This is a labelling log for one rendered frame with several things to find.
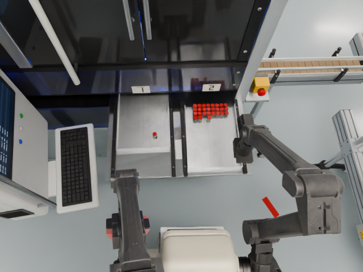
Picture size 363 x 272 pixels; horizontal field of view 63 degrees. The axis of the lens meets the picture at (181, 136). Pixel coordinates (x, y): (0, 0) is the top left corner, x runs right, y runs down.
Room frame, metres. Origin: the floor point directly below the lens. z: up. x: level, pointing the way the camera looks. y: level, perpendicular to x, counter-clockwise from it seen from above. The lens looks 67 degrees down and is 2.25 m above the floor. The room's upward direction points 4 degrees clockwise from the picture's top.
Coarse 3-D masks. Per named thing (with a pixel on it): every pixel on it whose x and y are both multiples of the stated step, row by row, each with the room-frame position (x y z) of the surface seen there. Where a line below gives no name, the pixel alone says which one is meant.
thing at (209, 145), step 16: (192, 112) 0.73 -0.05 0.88; (192, 128) 0.63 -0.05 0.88; (208, 128) 0.64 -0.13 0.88; (224, 128) 0.65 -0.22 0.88; (192, 144) 0.55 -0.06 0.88; (208, 144) 0.55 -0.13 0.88; (224, 144) 0.56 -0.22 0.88; (192, 160) 0.47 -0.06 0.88; (208, 160) 0.47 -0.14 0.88; (224, 160) 0.48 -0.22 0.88
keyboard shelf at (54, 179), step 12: (48, 168) 0.40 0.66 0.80; (60, 168) 0.40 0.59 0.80; (96, 168) 0.42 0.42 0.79; (48, 180) 0.34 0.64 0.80; (60, 180) 0.34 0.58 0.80; (96, 180) 0.36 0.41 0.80; (48, 192) 0.28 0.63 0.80; (60, 192) 0.29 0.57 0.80; (96, 192) 0.30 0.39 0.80; (60, 204) 0.23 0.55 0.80; (84, 204) 0.24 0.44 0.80; (96, 204) 0.24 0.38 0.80
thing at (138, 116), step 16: (128, 96) 0.80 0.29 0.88; (144, 96) 0.81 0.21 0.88; (160, 96) 0.81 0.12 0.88; (128, 112) 0.70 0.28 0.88; (144, 112) 0.71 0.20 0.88; (160, 112) 0.72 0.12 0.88; (128, 128) 0.61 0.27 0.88; (144, 128) 0.62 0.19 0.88; (160, 128) 0.62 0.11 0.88; (128, 144) 0.53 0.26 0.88; (144, 144) 0.53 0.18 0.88; (160, 144) 0.54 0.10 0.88
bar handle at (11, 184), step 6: (0, 174) 0.22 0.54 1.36; (0, 180) 0.20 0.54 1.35; (6, 180) 0.21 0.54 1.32; (6, 186) 0.20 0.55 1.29; (12, 186) 0.20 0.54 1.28; (18, 186) 0.21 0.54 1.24; (18, 192) 0.20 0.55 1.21; (24, 192) 0.20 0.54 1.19; (30, 192) 0.21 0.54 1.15; (36, 198) 0.20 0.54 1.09; (42, 198) 0.21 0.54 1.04; (42, 204) 0.20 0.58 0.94; (48, 204) 0.20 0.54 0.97; (54, 204) 0.21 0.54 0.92
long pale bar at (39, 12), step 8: (32, 0) 0.66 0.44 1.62; (40, 8) 0.67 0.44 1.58; (40, 16) 0.66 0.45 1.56; (48, 24) 0.67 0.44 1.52; (48, 32) 0.66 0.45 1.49; (56, 40) 0.67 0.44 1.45; (56, 48) 0.66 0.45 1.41; (64, 56) 0.67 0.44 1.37; (64, 64) 0.66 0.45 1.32; (72, 72) 0.66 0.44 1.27; (72, 80) 0.66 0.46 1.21
